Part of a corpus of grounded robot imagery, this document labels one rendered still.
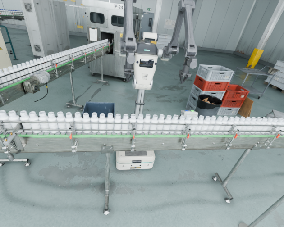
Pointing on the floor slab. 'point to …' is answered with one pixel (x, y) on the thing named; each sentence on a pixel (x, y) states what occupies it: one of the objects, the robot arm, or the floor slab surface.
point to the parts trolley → (254, 79)
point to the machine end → (109, 34)
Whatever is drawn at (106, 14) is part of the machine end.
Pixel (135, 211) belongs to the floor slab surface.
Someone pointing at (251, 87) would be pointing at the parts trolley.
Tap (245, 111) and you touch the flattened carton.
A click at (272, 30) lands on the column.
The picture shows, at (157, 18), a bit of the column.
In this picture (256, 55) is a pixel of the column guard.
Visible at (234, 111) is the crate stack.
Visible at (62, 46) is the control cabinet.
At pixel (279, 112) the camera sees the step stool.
